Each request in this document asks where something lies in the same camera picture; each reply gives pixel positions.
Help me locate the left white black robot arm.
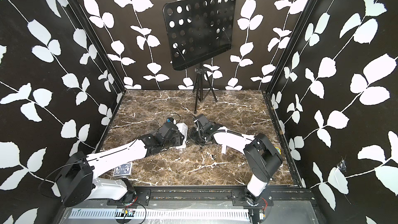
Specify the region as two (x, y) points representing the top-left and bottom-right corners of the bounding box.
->
(56, 122), (188, 207)

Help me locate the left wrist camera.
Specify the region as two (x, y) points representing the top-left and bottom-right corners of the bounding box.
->
(166, 117), (176, 124)

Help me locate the small yellow cap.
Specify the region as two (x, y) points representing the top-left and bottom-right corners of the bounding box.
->
(275, 147), (282, 155)

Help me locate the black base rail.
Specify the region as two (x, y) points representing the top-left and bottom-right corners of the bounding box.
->
(107, 186), (315, 207)

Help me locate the blue playing card deck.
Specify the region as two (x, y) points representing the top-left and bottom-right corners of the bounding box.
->
(113, 162), (132, 177)

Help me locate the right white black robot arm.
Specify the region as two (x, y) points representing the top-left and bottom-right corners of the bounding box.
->
(190, 114), (283, 205)

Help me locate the black perforated music stand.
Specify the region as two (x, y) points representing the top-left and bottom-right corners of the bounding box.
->
(163, 0), (236, 103)

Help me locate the white digital alarm clock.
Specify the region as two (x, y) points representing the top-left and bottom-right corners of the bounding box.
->
(175, 123), (189, 149)

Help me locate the white slotted cable duct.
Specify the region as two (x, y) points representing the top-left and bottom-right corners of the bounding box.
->
(68, 208), (250, 221)

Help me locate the white battery cover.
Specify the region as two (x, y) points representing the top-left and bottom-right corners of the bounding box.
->
(221, 144), (227, 154)

